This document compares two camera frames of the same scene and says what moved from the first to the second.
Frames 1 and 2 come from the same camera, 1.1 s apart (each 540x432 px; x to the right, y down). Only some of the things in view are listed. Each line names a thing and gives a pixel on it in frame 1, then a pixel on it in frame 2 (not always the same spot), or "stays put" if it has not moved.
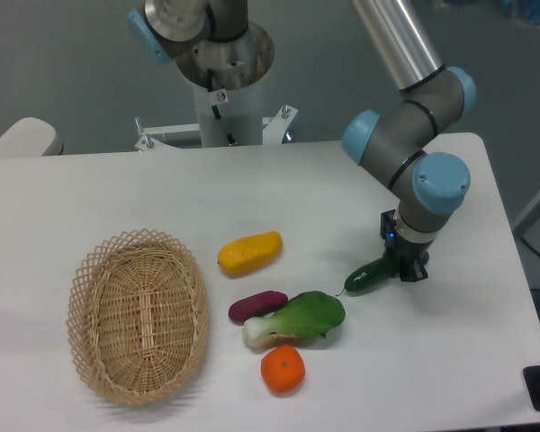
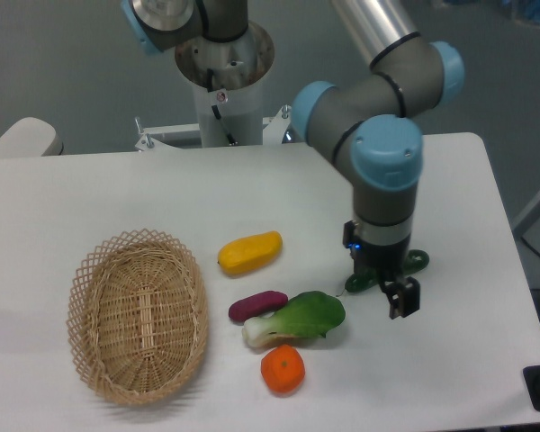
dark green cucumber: (372, 273) stays put
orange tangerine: (283, 368) stays put
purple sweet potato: (257, 305) stays put
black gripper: (401, 255) -> (387, 262)
